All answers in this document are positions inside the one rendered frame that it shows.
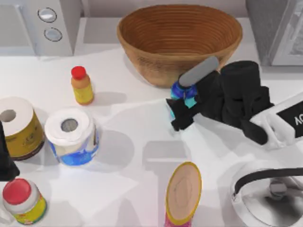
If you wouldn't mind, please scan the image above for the brown woven basket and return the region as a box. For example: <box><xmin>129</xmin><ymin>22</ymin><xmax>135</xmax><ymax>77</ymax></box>
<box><xmin>116</xmin><ymin>4</ymin><xmax>243</xmax><ymax>89</ymax></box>

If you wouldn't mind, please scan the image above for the pink can with yellow rim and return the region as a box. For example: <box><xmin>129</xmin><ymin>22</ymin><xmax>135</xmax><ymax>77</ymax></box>
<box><xmin>163</xmin><ymin>161</ymin><xmax>203</xmax><ymax>227</ymax></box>

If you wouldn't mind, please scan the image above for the grey cabinet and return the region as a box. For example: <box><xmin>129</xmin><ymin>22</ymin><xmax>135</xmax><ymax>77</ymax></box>
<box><xmin>245</xmin><ymin>0</ymin><xmax>303</xmax><ymax>67</ymax></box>

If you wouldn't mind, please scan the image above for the yellow bottle with red cap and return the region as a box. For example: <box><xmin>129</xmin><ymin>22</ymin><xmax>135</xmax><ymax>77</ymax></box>
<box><xmin>70</xmin><ymin>66</ymin><xmax>95</xmax><ymax>105</ymax></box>

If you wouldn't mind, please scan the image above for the paper roll in blue wrap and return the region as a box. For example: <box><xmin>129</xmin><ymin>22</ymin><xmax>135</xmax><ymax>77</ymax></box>
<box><xmin>44</xmin><ymin>107</ymin><xmax>100</xmax><ymax>166</ymax></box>

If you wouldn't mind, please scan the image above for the round microwave knob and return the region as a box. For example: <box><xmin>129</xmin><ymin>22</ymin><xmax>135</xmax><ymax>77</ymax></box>
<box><xmin>37</xmin><ymin>7</ymin><xmax>58</xmax><ymax>23</ymax></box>
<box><xmin>44</xmin><ymin>27</ymin><xmax>63</xmax><ymax>42</ymax></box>

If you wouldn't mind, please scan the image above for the paper roll in yellow wrap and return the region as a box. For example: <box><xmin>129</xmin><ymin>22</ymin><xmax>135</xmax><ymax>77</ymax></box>
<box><xmin>0</xmin><ymin>96</ymin><xmax>46</xmax><ymax>162</ymax></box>

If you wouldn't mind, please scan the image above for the pale microwave oven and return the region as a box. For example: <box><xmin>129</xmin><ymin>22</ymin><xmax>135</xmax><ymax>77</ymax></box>
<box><xmin>0</xmin><ymin>0</ymin><xmax>82</xmax><ymax>57</ymax></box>

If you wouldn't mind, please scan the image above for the yellow jar with red lid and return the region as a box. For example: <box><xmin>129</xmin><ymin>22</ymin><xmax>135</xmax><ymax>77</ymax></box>
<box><xmin>2</xmin><ymin>178</ymin><xmax>48</xmax><ymax>226</ymax></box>

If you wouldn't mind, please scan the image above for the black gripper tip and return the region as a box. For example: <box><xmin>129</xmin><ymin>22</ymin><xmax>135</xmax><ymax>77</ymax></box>
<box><xmin>0</xmin><ymin>120</ymin><xmax>20</xmax><ymax>183</ymax></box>

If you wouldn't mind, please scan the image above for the white kettle with black handle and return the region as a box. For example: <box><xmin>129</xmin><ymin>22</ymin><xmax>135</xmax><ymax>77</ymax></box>
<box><xmin>230</xmin><ymin>162</ymin><xmax>303</xmax><ymax>227</ymax></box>

